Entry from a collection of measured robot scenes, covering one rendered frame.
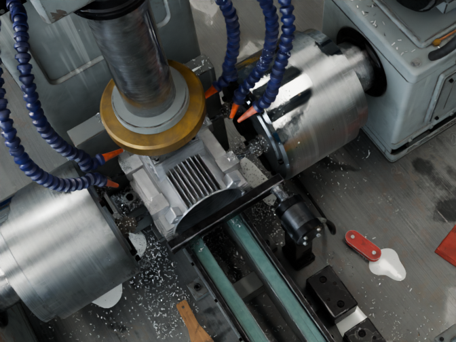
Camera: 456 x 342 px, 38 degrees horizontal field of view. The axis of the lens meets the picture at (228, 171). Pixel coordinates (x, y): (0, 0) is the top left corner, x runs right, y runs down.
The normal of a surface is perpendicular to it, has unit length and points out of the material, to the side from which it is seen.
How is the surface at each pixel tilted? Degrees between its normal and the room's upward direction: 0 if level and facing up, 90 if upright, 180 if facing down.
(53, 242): 24
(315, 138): 66
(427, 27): 0
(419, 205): 0
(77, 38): 90
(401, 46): 0
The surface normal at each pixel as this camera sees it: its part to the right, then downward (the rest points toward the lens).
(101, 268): 0.43, 0.46
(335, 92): 0.24, 0.09
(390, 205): -0.09, -0.43
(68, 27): 0.53, 0.75
